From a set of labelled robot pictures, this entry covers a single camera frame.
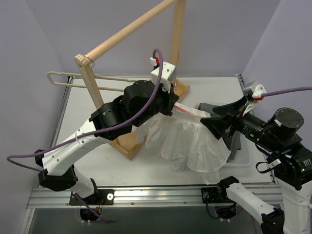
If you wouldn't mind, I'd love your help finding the pink plastic hanger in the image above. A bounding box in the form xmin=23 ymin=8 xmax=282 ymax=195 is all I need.
xmin=174 ymin=103 xmax=195 ymax=116

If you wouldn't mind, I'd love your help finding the grey pleated skirt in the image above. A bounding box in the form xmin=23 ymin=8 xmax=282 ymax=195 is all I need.
xmin=197 ymin=103 xmax=241 ymax=162

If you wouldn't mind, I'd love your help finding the white ruffled skirt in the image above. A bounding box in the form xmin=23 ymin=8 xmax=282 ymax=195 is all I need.
xmin=132 ymin=103 xmax=231 ymax=184

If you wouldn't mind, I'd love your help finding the cream hanger with metal hook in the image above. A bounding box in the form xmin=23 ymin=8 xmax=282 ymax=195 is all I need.
xmin=46 ymin=57 xmax=132 ymax=92

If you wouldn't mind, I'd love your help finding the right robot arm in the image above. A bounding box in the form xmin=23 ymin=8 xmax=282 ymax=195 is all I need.
xmin=201 ymin=97 xmax=312 ymax=234

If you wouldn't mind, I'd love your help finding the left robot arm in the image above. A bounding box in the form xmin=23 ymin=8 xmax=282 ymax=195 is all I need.
xmin=35 ymin=80 xmax=178 ymax=204

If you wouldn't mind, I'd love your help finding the white perforated plastic basket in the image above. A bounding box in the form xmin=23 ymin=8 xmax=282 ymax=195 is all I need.
xmin=195 ymin=102 xmax=252 ymax=168

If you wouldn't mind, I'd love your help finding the wooden clothes rack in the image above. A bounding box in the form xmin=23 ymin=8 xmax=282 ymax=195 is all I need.
xmin=74 ymin=0 xmax=190 ymax=161

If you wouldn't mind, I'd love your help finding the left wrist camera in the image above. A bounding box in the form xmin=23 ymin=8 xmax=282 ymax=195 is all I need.
xmin=150 ymin=58 xmax=176 ymax=94

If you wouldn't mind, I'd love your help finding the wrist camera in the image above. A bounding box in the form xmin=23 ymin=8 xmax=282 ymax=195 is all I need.
xmin=243 ymin=81 xmax=267 ymax=116
xmin=150 ymin=58 xmax=176 ymax=94

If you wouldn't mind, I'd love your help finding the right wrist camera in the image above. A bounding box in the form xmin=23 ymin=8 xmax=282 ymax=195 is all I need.
xmin=243 ymin=81 xmax=267 ymax=116

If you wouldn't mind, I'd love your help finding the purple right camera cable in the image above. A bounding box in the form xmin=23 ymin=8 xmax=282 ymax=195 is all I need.
xmin=262 ymin=86 xmax=312 ymax=97

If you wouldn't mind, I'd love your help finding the aluminium mounting rail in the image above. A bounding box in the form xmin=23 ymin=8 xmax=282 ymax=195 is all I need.
xmin=26 ymin=183 xmax=283 ymax=209

